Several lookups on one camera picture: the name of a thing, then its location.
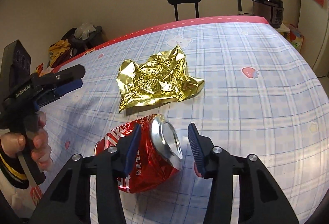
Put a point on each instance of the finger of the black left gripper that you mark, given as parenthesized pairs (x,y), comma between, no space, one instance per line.
(52,95)
(70,74)

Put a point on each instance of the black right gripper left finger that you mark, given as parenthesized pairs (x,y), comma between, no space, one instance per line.
(67,199)

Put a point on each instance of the gold foil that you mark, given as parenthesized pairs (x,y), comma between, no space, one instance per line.
(162,79)

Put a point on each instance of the crushed red soda can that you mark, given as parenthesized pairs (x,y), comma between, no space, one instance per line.
(159,154)

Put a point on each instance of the white sleeve left forearm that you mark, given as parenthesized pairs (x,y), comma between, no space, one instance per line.
(14,184)

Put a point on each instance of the left hand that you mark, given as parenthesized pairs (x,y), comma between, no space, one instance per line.
(13,143)

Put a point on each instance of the yellow black bags pile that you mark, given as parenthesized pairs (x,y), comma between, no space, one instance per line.
(74,42)

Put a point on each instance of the colourful bags beside fridge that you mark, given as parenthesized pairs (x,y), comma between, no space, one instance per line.
(295,37)

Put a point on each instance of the small white side table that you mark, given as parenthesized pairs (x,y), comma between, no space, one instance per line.
(282,29)

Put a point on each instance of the cream two-door refrigerator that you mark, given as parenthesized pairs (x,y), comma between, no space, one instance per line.
(313,24)

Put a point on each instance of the silver black pressure cooker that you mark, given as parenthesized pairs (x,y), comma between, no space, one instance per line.
(271,10)

